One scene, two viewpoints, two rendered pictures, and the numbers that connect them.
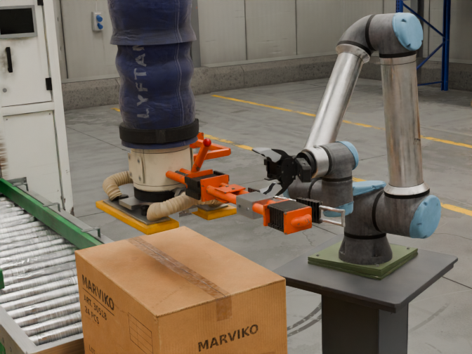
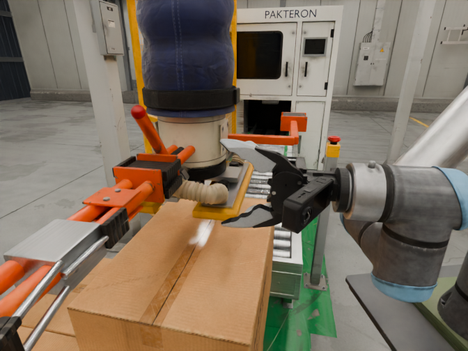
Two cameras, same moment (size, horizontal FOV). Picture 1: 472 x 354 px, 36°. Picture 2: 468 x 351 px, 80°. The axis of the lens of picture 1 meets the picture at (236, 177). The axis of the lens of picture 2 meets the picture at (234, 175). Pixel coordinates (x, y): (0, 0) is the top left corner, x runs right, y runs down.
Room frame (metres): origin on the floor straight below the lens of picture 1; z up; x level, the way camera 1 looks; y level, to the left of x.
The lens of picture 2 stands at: (1.64, -0.35, 1.43)
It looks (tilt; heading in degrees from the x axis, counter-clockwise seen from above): 22 degrees down; 44
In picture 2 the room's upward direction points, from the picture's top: straight up
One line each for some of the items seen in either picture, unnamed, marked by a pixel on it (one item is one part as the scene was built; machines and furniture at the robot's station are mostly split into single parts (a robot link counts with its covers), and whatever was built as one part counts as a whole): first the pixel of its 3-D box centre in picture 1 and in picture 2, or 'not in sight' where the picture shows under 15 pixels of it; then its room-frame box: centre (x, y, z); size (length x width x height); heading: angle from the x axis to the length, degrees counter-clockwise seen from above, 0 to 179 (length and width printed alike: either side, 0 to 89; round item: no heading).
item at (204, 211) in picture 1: (192, 196); (229, 180); (2.13, 0.13, 1.13); 0.34 x 0.10 x 0.05; 33
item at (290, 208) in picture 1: (287, 216); not in sight; (1.57, -0.11, 1.24); 0.08 x 0.07 x 0.05; 33
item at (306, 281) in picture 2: not in sight; (314, 280); (3.13, 0.30, 0.01); 0.15 x 0.15 x 0.03; 33
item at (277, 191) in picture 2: (288, 166); (304, 185); (2.02, -0.15, 1.24); 0.12 x 0.09 x 0.08; 124
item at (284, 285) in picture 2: not in sight; (225, 275); (2.38, 0.41, 0.48); 0.70 x 0.03 x 0.15; 123
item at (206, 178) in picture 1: (206, 185); (149, 176); (1.87, 0.08, 1.24); 0.10 x 0.08 x 0.06; 123
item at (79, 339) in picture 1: (125, 330); (225, 257); (2.38, 0.41, 0.58); 0.70 x 0.03 x 0.06; 123
